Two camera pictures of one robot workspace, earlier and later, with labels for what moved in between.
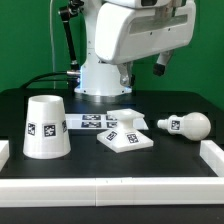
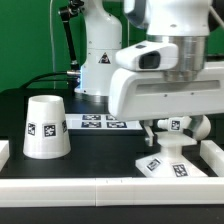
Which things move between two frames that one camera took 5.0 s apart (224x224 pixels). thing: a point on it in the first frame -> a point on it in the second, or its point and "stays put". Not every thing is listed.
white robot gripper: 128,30 -> 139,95
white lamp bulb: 194,125 stays put
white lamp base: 124,137 -> 171,162
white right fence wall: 213,155 stays put
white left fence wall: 4,152 stays put
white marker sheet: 99,121 stays put
